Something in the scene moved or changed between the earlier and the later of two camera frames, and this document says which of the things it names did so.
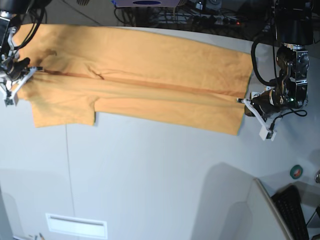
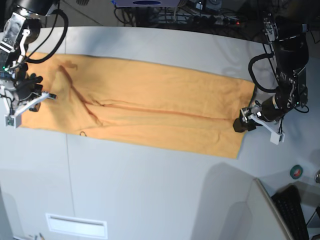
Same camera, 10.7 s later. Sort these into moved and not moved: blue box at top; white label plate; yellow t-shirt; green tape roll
Moved: yellow t-shirt
Not moved: blue box at top; white label plate; green tape roll
